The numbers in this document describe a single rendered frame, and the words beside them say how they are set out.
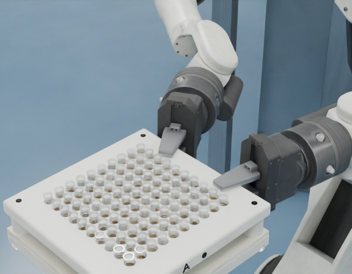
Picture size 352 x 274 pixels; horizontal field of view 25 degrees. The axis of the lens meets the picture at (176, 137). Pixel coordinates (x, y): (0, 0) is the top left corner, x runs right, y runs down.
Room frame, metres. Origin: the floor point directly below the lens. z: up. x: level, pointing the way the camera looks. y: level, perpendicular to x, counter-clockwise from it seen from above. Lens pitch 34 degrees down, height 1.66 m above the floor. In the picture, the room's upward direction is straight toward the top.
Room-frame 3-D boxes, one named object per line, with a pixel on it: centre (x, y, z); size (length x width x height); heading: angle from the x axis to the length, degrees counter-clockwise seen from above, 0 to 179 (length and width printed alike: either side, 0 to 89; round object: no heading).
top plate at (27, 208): (0.79, 0.05, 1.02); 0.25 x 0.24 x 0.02; 44
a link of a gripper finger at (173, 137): (0.92, 0.01, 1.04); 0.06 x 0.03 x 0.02; 166
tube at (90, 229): (0.73, 0.10, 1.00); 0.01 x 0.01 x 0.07
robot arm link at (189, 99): (1.00, -0.01, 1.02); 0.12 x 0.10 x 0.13; 166
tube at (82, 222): (0.74, 0.11, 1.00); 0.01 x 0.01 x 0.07
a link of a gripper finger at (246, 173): (0.83, -0.08, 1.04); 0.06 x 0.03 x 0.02; 126
